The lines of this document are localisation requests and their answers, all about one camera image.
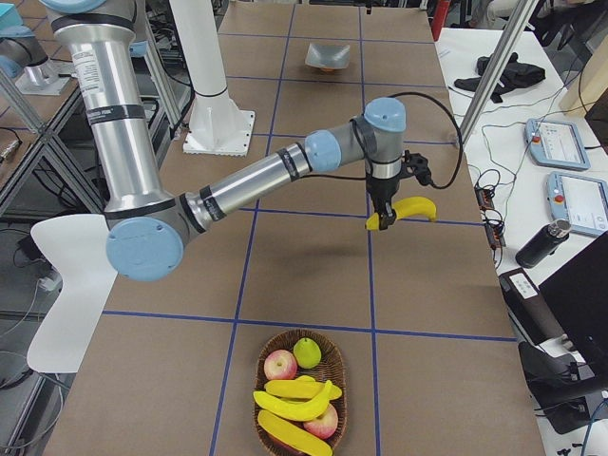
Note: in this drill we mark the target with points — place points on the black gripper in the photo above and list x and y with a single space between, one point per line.
382 191

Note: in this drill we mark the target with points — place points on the yellow banana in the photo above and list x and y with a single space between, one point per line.
301 412
410 207
301 388

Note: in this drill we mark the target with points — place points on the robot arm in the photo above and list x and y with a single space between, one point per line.
148 226

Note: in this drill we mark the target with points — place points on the wicker fruit basket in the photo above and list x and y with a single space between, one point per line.
331 367

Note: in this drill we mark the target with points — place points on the grey square plate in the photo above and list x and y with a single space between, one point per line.
327 57

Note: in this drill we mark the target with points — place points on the yellow banana in basket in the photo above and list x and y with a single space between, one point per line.
301 412

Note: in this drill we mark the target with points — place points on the yellow banana basket bottom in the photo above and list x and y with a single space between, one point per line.
293 436

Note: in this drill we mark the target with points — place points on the green pear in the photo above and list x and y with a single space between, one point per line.
307 353

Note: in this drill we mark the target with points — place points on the black bottle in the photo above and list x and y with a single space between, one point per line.
544 243

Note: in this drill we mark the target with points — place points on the red apple upper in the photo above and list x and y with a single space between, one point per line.
280 365

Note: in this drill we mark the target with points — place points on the red apple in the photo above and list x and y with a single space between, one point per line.
280 365
325 425

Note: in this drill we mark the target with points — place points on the teach pendant far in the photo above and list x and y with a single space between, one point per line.
556 144

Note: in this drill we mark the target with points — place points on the teach pendant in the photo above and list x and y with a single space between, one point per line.
582 201
556 144

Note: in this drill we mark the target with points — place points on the black cloth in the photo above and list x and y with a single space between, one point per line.
515 75

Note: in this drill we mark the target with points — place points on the teach pendant near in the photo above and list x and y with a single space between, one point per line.
582 201

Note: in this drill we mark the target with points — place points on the black monitor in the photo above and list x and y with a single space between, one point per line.
576 295

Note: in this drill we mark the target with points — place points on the red apple lower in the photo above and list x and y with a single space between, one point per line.
325 425

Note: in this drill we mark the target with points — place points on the white chair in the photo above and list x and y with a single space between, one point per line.
75 246

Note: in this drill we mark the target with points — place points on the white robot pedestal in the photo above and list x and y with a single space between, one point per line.
216 125

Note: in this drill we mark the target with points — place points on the aluminium frame post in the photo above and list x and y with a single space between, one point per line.
484 16

